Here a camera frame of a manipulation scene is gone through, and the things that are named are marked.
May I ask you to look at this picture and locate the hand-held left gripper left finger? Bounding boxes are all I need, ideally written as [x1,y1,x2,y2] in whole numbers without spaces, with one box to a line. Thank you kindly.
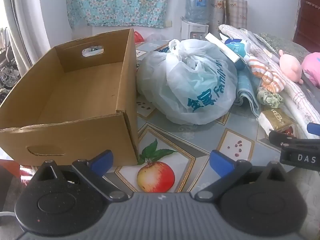
[32,149,128,202]

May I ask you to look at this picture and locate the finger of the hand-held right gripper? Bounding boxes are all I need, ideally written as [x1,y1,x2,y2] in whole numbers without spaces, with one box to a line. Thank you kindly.
[269,129,298,147]
[307,123,320,138]

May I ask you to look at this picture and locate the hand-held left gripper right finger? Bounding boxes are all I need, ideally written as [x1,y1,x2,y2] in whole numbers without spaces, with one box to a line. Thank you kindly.
[194,150,293,202]

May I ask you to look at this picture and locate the white tissue pack gold label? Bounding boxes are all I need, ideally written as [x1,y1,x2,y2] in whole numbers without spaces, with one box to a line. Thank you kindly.
[257,109,294,133]

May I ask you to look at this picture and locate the brown cardboard box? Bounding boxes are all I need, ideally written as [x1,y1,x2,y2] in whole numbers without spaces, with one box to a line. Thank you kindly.
[0,28,139,167]

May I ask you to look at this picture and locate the pink plush toy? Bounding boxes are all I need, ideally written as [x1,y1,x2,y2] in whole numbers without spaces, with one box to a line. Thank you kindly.
[278,49,304,85]

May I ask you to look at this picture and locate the blue white wet wipes pack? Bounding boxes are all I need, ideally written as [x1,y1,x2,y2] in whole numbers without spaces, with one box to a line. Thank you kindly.
[224,38,251,62]

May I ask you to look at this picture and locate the blue white box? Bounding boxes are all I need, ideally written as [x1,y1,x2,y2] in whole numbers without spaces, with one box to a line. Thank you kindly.
[205,32,242,63]

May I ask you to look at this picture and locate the white stitched quilt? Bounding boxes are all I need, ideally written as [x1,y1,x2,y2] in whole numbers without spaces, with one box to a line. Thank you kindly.
[219,24,320,135]

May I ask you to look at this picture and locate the green scrunchie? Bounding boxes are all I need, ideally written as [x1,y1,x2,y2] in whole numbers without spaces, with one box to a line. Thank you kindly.
[257,87,284,105]

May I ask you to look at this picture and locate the blue towel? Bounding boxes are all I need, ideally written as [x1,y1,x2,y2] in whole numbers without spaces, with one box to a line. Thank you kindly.
[234,69,262,118]

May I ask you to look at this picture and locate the orange striped cloth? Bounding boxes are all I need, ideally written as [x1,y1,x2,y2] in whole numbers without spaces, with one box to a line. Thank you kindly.
[247,55,285,93]

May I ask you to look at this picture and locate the pink pillow blue spots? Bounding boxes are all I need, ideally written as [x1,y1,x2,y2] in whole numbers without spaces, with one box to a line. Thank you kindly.
[301,52,320,88]

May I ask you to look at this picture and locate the white plastic bag blue print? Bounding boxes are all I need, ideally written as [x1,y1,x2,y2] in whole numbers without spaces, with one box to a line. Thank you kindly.
[136,39,238,125]

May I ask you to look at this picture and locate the brown door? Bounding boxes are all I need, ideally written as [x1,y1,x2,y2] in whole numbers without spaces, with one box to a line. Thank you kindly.
[292,0,320,53]

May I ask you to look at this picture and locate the checked rolled mat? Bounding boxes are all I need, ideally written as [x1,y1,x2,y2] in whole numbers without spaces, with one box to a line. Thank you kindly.
[226,0,248,30]

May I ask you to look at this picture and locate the small white plastic bag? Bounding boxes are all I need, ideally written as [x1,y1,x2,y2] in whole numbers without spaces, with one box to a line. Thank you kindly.
[145,33,164,42]

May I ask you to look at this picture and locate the white water dispenser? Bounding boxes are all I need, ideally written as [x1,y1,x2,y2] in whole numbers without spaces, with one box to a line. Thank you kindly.
[181,20,209,40]

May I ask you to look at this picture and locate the blue water jug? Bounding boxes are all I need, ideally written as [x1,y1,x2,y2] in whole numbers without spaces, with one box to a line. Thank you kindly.
[185,0,210,23]

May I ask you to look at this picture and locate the white curtain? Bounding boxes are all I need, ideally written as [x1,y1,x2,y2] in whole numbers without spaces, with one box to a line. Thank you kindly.
[2,0,50,65]

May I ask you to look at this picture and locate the turquoise floral wall cloth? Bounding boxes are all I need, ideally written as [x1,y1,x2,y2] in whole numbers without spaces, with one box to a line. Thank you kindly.
[66,0,180,28]

